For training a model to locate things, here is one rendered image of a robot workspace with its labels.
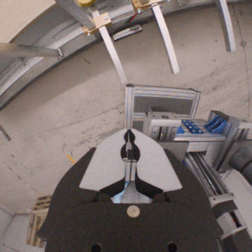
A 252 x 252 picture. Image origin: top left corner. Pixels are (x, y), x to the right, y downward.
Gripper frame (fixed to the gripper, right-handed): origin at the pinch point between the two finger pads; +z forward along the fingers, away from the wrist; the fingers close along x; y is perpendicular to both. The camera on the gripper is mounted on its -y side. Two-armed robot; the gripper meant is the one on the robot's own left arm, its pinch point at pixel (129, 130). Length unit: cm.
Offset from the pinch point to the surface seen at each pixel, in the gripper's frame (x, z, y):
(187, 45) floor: 69, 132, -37
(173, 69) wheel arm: 22, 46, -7
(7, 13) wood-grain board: -58, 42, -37
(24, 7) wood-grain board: -47, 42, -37
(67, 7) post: -17.0, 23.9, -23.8
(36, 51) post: -39, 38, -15
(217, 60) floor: 113, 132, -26
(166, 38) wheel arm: 17, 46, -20
